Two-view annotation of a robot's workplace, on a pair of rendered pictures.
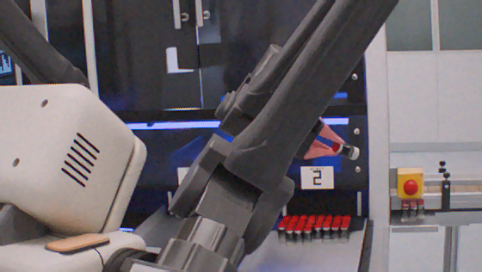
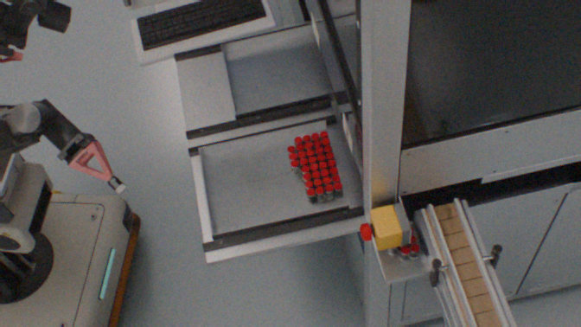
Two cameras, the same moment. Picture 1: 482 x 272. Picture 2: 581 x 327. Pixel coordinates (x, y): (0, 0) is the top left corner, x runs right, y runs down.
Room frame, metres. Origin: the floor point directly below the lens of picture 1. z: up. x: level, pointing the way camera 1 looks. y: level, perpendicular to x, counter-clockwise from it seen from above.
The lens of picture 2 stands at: (1.08, -1.00, 2.35)
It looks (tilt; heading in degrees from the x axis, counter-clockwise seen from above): 58 degrees down; 72
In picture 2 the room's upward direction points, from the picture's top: 10 degrees counter-clockwise
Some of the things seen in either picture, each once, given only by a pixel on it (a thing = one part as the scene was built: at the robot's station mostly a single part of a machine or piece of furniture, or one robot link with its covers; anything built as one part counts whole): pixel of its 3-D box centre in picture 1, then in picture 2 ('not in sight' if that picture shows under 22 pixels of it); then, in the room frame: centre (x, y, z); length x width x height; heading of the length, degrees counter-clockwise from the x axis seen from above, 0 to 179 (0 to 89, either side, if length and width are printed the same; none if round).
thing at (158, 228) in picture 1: (187, 231); (287, 68); (1.49, 0.16, 0.90); 0.34 x 0.26 x 0.04; 165
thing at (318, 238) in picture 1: (312, 233); (305, 169); (1.38, -0.16, 0.90); 0.18 x 0.02 x 0.05; 74
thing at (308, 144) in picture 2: (314, 231); (314, 168); (1.40, -0.17, 0.90); 0.18 x 0.02 x 0.05; 74
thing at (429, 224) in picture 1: (414, 220); (405, 252); (1.49, -0.47, 0.87); 0.14 x 0.13 x 0.02; 165
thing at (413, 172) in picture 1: (410, 182); (388, 227); (1.45, -0.44, 0.99); 0.08 x 0.07 x 0.07; 165
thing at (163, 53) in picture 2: not in sight; (200, 16); (1.37, 0.59, 0.79); 0.45 x 0.28 x 0.03; 169
